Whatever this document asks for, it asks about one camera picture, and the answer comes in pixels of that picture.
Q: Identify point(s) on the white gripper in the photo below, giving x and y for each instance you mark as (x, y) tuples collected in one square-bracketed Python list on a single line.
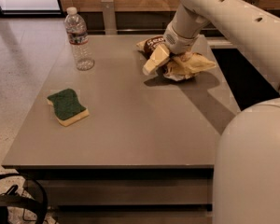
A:
[(179, 43)]

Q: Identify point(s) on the brown chip bag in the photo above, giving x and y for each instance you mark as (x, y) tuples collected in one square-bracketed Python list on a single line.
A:
[(181, 66)]

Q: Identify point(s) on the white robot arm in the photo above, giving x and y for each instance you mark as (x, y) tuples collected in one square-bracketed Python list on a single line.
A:
[(246, 182)]

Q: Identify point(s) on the green yellow sponge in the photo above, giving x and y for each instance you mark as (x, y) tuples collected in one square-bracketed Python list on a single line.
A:
[(67, 108)]

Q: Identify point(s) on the clear plastic water bottle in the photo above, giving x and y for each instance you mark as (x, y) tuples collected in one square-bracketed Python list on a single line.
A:
[(76, 30)]

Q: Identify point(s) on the upper grey drawer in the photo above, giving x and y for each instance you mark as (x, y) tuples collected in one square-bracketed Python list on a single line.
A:
[(126, 192)]

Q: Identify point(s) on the grey drawer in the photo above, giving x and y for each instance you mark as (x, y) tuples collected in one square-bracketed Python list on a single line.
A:
[(134, 217), (126, 192)]

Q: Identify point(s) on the lower grey drawer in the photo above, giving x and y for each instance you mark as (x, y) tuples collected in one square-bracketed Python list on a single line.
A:
[(134, 217)]

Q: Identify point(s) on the black chair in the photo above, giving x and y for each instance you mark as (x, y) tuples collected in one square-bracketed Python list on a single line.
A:
[(10, 199)]

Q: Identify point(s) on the left metal rail bracket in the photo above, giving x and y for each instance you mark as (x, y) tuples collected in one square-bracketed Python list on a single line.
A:
[(109, 17)]

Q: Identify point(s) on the metal rail bracket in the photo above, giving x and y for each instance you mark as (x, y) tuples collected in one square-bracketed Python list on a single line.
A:
[(109, 17), (253, 2)]

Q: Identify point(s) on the horizontal metal rail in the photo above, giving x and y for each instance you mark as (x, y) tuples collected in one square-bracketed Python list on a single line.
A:
[(127, 32)]

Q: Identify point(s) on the right metal rail bracket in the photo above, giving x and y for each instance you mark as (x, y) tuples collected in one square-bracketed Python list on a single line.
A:
[(253, 2)]

